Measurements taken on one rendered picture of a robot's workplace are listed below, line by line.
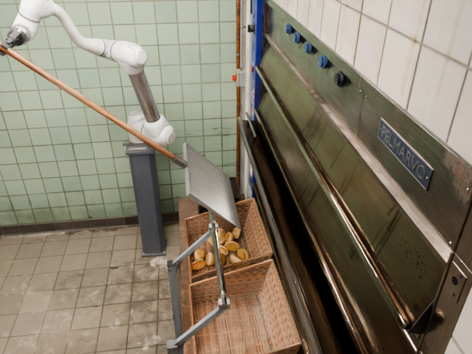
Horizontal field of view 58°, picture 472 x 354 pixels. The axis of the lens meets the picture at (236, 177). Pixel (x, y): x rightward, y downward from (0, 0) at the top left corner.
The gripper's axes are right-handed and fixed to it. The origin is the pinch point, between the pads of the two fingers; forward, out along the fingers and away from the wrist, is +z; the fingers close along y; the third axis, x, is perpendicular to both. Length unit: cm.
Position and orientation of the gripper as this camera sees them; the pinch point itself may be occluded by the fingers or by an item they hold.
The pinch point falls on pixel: (4, 48)
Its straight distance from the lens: 220.2
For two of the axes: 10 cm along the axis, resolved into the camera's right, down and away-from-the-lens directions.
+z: 1.4, 5.3, -8.4
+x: -7.5, -5.0, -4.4
